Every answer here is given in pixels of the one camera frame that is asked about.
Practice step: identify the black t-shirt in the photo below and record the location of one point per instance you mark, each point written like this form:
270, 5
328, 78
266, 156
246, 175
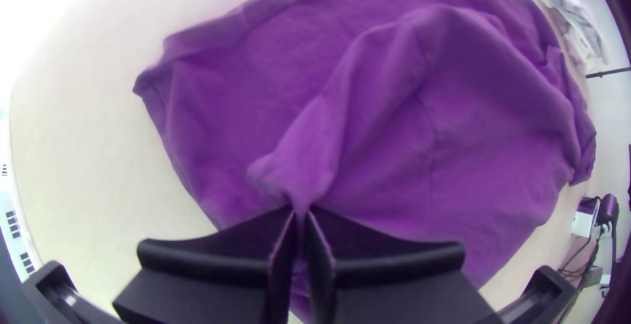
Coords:
394, 117

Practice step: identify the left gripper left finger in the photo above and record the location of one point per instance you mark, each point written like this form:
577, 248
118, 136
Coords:
212, 274

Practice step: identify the pile of folded clothes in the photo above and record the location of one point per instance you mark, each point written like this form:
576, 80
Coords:
567, 8

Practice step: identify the white laundry basket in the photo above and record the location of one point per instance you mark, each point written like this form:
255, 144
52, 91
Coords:
17, 245

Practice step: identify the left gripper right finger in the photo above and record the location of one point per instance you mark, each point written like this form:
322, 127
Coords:
394, 279

